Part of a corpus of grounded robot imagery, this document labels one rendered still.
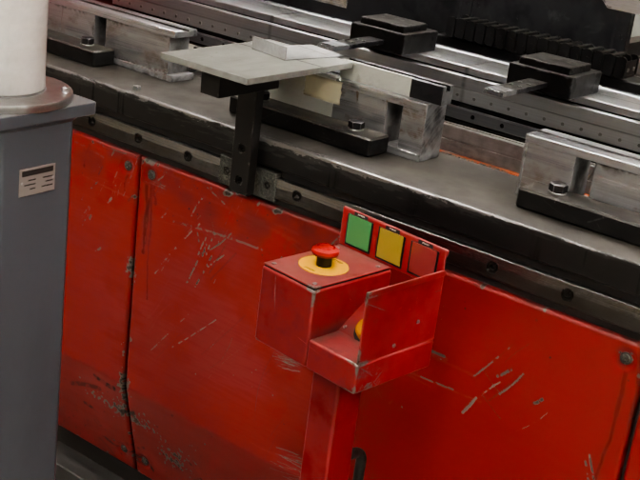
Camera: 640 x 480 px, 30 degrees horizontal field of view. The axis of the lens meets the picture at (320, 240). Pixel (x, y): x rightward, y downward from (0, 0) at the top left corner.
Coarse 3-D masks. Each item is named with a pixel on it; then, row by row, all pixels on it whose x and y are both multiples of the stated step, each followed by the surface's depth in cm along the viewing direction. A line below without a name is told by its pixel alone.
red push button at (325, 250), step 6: (312, 246) 169; (318, 246) 168; (324, 246) 168; (330, 246) 168; (312, 252) 168; (318, 252) 167; (324, 252) 167; (330, 252) 167; (336, 252) 167; (318, 258) 168; (324, 258) 168; (330, 258) 167; (318, 264) 168; (324, 264) 168; (330, 264) 169
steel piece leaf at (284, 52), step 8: (256, 40) 194; (264, 40) 193; (256, 48) 194; (264, 48) 193; (272, 48) 192; (280, 48) 190; (288, 48) 199; (296, 48) 199; (304, 48) 200; (280, 56) 190; (288, 56) 192; (296, 56) 193; (304, 56) 194; (312, 56) 194; (320, 56) 195; (328, 56) 196
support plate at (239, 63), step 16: (208, 48) 192; (224, 48) 193; (240, 48) 195; (192, 64) 181; (208, 64) 181; (224, 64) 182; (240, 64) 184; (256, 64) 185; (272, 64) 186; (288, 64) 188; (304, 64) 189; (320, 64) 191; (336, 64) 192; (240, 80) 176; (256, 80) 177; (272, 80) 180
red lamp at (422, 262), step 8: (416, 248) 167; (424, 248) 166; (416, 256) 167; (424, 256) 166; (432, 256) 165; (416, 264) 168; (424, 264) 167; (432, 264) 166; (416, 272) 168; (424, 272) 167; (432, 272) 166
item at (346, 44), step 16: (368, 16) 218; (384, 16) 220; (352, 32) 218; (368, 32) 216; (384, 32) 214; (400, 32) 213; (416, 32) 215; (432, 32) 218; (336, 48) 203; (352, 48) 207; (384, 48) 215; (400, 48) 212; (416, 48) 216; (432, 48) 220
